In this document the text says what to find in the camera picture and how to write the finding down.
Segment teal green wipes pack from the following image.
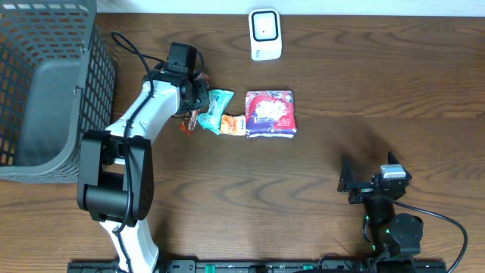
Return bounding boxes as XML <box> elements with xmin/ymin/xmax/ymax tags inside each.
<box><xmin>197</xmin><ymin>89</ymin><xmax>234</xmax><ymax>135</ymax></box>

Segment red Top chocolate bar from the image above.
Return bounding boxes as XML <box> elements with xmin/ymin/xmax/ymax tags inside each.
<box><xmin>178</xmin><ymin>71</ymin><xmax>211</xmax><ymax>137</ymax></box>

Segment small orange tissue pack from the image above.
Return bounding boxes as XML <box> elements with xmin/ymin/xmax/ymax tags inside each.
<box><xmin>220</xmin><ymin>115</ymin><xmax>246</xmax><ymax>136</ymax></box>

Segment red purple sanitary pad pack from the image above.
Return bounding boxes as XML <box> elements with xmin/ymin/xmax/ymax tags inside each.
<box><xmin>245</xmin><ymin>90</ymin><xmax>297</xmax><ymax>138</ymax></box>

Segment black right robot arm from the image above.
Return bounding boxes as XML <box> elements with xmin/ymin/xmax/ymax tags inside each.
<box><xmin>337</xmin><ymin>152</ymin><xmax>424</xmax><ymax>272</ymax></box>

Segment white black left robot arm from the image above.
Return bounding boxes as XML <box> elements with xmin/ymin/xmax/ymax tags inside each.
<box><xmin>77</xmin><ymin>42</ymin><xmax>209</xmax><ymax>272</ymax></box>

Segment white barcode scanner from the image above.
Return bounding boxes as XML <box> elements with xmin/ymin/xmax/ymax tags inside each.
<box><xmin>248</xmin><ymin>8</ymin><xmax>283</xmax><ymax>61</ymax></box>

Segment dark grey plastic basket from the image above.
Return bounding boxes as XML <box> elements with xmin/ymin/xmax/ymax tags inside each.
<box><xmin>1</xmin><ymin>0</ymin><xmax>115</xmax><ymax>184</ymax></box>

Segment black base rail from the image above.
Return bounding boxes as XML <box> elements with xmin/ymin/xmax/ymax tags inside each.
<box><xmin>67</xmin><ymin>259</ymin><xmax>448</xmax><ymax>273</ymax></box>

